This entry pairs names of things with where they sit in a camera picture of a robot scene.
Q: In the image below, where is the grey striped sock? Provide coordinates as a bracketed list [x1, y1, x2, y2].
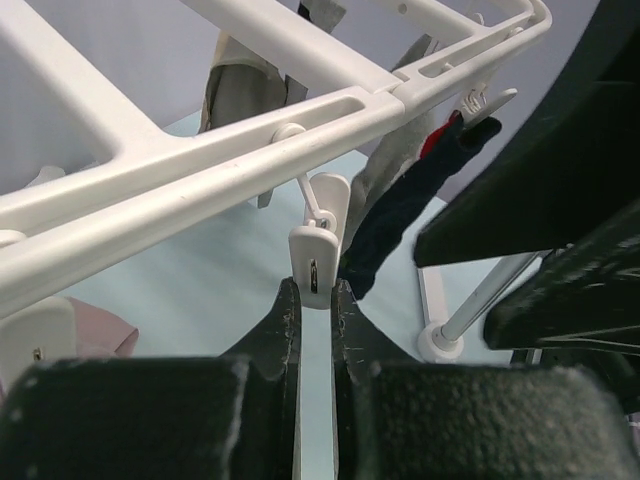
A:
[197, 0, 349, 134]
[343, 111, 435, 250]

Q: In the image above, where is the white clothespin side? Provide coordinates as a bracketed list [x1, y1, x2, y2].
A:
[289, 172, 350, 310]

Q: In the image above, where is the pink tank top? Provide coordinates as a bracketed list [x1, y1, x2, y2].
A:
[66, 297, 139, 358]

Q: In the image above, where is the navy santa sock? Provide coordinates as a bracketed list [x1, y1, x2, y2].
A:
[338, 112, 502, 300]

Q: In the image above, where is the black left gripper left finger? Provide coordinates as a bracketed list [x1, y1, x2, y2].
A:
[1, 278, 301, 479]

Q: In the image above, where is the grey metal clothes stand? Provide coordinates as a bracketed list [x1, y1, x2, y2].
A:
[416, 252, 545, 363]

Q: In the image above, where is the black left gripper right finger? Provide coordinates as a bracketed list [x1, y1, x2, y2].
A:
[331, 281, 639, 479]

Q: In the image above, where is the white clip drying hanger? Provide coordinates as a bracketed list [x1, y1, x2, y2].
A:
[0, 0, 554, 321]

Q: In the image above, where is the white clothespin corner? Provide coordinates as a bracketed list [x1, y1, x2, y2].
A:
[456, 83, 518, 129]

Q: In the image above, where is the white clothespin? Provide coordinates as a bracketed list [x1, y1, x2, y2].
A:
[0, 297, 77, 398]

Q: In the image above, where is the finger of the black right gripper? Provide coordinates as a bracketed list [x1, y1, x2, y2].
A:
[483, 202, 639, 353]
[413, 1, 639, 267]

